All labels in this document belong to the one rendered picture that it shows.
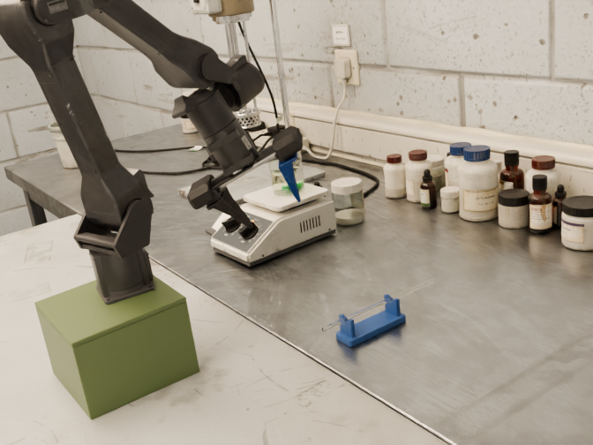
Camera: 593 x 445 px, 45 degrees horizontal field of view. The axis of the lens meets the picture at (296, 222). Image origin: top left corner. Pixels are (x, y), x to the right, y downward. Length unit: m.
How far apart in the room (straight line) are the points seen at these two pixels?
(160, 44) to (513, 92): 0.76
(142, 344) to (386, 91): 1.02
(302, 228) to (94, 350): 0.52
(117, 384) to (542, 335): 0.53
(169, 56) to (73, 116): 0.17
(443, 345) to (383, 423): 0.18
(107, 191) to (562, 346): 0.59
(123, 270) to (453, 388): 0.43
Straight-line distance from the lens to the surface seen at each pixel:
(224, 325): 1.07
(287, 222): 1.27
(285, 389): 0.90
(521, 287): 1.11
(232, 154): 1.03
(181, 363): 0.95
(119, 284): 0.95
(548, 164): 1.33
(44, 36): 0.84
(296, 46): 2.00
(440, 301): 1.07
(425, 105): 1.66
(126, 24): 0.93
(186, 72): 0.98
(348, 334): 0.98
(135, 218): 0.92
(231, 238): 1.29
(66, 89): 0.87
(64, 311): 0.96
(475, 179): 1.33
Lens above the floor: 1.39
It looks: 20 degrees down
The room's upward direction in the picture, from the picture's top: 7 degrees counter-clockwise
